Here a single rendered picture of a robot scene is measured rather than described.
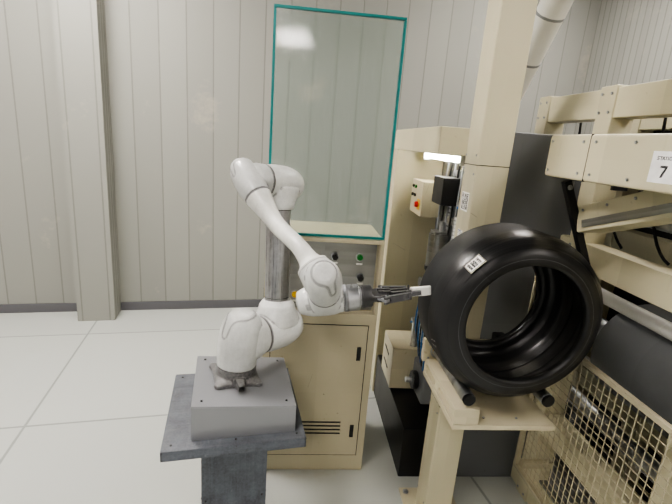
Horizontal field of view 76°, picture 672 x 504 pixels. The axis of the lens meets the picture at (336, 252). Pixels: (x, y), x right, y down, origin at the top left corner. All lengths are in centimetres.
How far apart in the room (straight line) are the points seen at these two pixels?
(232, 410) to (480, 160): 128
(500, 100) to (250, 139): 283
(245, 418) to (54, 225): 320
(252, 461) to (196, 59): 331
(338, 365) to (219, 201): 244
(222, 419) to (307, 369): 67
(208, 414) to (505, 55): 163
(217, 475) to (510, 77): 185
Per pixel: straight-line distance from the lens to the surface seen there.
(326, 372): 222
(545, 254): 146
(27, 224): 457
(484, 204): 175
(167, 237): 432
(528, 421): 175
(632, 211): 165
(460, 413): 159
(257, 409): 166
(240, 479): 195
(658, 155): 140
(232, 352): 168
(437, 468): 223
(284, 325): 178
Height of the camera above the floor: 170
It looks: 14 degrees down
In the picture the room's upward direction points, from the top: 4 degrees clockwise
